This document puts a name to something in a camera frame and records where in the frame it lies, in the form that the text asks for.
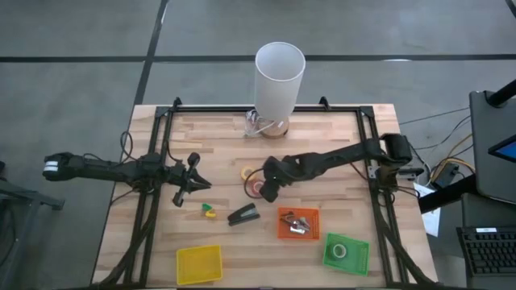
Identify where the clear plastic wrapper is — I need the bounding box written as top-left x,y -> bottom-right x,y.
243,109 -> 280,139

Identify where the black stapler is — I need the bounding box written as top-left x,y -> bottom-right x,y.
227,202 -> 261,227

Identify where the black keyboard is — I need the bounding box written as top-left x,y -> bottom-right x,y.
456,226 -> 516,280

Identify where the orange plastic basket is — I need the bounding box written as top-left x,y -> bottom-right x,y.
277,206 -> 321,242

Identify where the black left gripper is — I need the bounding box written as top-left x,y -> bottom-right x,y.
163,151 -> 212,208

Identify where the yellow plastic basket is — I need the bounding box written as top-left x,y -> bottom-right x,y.
175,243 -> 224,287

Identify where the yellow cable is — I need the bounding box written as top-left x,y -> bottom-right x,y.
428,134 -> 477,183

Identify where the white shade table lamp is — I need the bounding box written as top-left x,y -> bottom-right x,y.
253,40 -> 307,140

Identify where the grey metal stand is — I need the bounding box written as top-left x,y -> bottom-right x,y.
0,159 -> 66,290

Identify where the black power box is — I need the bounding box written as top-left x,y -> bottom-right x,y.
432,162 -> 461,189

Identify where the green plastic basket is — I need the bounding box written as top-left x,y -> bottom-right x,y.
322,231 -> 371,278

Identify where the white paper sheet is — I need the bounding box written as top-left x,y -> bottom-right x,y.
412,182 -> 443,238

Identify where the grey computer stand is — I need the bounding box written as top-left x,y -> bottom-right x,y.
468,89 -> 516,205

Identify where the black aluminium table frame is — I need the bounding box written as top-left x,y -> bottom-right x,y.
91,95 -> 439,290

